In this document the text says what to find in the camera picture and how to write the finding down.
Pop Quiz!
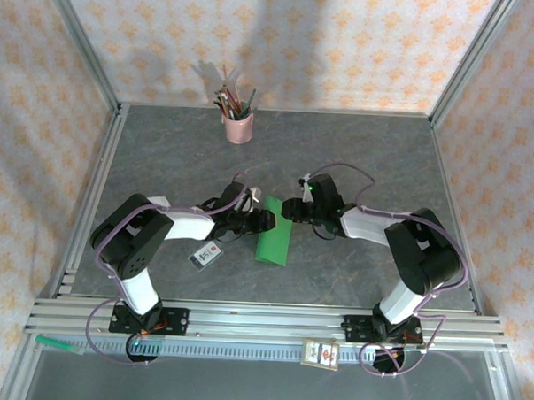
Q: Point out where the green paper sheet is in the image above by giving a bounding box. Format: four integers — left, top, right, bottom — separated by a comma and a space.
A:
253, 194, 296, 267

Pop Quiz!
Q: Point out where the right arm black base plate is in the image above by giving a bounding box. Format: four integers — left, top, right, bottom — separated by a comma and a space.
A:
341, 313, 424, 348

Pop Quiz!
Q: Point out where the green marker pen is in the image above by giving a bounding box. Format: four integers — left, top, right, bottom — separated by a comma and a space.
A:
35, 335, 87, 357

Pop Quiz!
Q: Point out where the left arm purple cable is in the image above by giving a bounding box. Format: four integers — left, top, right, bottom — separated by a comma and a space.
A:
84, 164, 252, 372

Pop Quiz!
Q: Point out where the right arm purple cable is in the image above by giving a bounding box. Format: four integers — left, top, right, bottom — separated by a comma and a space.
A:
303, 161, 473, 381

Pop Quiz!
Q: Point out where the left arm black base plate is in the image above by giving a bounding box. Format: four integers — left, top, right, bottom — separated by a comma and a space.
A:
109, 304, 190, 338

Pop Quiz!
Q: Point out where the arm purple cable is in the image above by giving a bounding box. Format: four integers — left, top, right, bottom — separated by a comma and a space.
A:
84, 164, 252, 372
303, 161, 473, 381

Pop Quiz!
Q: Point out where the aluminium side rail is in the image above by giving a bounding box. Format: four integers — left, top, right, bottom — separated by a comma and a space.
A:
421, 118, 493, 315
52, 102, 130, 299

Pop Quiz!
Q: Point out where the grey slotted cable duct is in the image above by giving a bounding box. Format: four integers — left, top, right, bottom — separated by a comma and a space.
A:
34, 334, 425, 368

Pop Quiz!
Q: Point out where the ID badge card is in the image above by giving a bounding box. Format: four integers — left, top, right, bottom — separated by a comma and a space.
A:
188, 239, 225, 274

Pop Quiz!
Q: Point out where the aluminium frame post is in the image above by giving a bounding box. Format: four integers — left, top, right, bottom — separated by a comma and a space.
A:
429, 0, 521, 130
35, 0, 126, 111

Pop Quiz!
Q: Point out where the pink pencil cup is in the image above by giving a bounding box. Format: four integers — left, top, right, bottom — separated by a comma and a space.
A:
220, 107, 257, 145

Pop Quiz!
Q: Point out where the dark green coloured pencil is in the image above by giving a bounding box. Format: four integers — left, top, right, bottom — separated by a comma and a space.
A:
239, 88, 259, 119

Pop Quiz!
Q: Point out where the wide aluminium mounting rail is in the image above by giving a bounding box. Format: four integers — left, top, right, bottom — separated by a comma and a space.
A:
24, 291, 510, 356

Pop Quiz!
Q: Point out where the playing card box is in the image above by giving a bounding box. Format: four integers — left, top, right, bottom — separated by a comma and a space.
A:
300, 337, 342, 372

